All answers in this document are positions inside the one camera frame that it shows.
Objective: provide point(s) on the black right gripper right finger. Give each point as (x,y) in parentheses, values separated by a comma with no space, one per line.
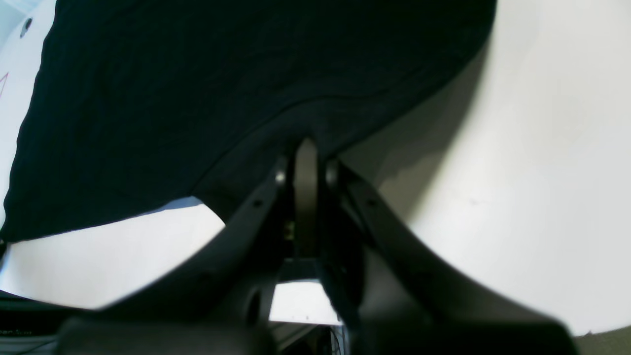
(398,297)

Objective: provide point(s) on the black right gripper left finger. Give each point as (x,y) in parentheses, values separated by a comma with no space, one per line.
(215,303)

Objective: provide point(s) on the black T-shirt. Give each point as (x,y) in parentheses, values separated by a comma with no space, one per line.
(138,103)

